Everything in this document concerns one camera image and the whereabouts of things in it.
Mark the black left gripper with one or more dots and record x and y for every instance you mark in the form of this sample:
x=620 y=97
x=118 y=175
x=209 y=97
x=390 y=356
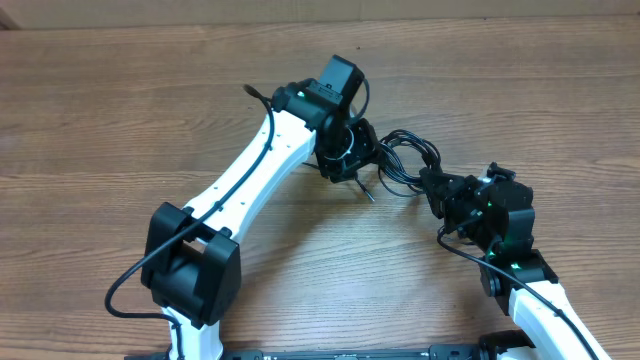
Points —
x=367 y=151

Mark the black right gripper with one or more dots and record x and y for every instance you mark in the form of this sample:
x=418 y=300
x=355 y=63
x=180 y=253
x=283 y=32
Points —
x=441 y=198

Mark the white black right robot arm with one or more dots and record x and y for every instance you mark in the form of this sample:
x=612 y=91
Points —
x=495 y=213

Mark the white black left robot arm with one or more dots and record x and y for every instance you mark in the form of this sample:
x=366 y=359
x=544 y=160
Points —
x=193 y=267

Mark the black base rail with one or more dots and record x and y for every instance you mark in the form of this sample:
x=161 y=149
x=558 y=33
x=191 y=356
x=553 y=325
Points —
x=434 y=352

